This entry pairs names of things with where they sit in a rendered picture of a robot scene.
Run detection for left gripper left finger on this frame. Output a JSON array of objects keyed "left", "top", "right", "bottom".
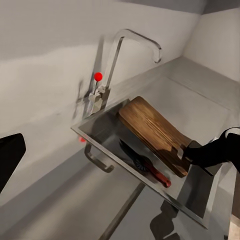
[{"left": 0, "top": 133, "right": 26, "bottom": 193}]

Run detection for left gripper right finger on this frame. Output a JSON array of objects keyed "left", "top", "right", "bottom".
[{"left": 224, "top": 132, "right": 240, "bottom": 173}]

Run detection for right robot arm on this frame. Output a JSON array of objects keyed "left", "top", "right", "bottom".
[{"left": 183, "top": 127, "right": 240, "bottom": 176}]

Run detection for cutting board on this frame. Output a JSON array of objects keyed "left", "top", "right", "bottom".
[{"left": 115, "top": 96, "right": 193, "bottom": 178}]

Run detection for parer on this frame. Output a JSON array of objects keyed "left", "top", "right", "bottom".
[{"left": 121, "top": 140, "right": 172, "bottom": 188}]

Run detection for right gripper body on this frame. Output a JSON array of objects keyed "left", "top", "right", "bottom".
[{"left": 183, "top": 140, "right": 223, "bottom": 176}]

